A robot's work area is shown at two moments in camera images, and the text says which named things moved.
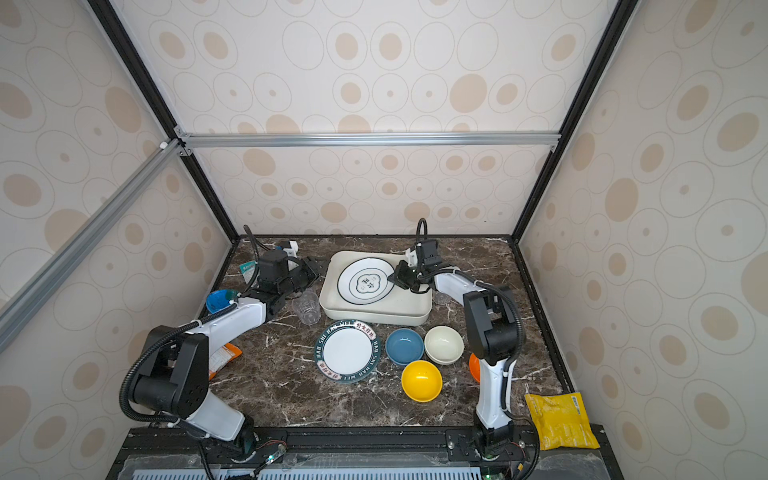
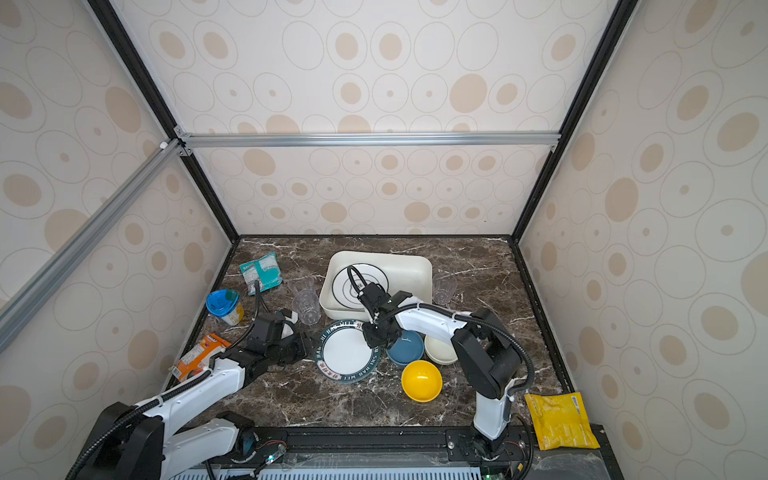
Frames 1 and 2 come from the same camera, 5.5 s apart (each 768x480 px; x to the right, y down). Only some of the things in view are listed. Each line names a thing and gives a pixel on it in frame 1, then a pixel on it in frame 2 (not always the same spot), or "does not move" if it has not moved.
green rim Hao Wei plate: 347,351 does not move
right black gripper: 399,275 -> 370,341
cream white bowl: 444,345 does not move
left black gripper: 311,274 -> 305,349
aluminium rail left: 25,295 does not move
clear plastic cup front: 305,305 does not move
